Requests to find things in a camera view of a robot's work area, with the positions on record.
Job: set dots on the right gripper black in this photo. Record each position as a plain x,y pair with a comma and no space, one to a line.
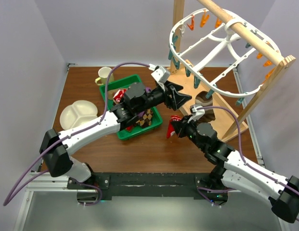
180,126

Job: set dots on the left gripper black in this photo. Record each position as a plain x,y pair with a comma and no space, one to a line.
165,88

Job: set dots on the red white striped sock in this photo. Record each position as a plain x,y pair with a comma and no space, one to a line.
118,95

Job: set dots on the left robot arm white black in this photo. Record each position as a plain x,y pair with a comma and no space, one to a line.
57,148

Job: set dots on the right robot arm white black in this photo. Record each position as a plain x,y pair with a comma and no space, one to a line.
236,172

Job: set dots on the white round clip hanger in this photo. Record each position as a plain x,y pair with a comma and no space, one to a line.
229,31

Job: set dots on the brown striped sock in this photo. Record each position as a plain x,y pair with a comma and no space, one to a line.
209,113

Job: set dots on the green plastic tray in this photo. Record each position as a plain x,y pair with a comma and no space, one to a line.
137,130

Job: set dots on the teal plastic clothes peg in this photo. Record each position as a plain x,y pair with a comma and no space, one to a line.
209,94

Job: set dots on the white plastic clothes peg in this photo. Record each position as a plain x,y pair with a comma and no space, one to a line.
182,30

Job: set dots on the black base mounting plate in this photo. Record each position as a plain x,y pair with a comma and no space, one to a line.
151,184

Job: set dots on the cream yellow mug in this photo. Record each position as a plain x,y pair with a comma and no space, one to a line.
103,74

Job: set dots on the orange plastic clothes peg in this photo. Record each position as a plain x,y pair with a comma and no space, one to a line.
204,19

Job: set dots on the cream divided plate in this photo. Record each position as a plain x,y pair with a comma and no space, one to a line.
78,113

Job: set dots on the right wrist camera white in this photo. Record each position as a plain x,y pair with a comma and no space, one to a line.
197,111

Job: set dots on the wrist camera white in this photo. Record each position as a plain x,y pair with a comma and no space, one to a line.
160,74
197,111

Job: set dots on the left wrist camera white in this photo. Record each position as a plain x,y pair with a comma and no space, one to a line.
160,74

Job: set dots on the aluminium frame rail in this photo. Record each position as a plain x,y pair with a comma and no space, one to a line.
44,183

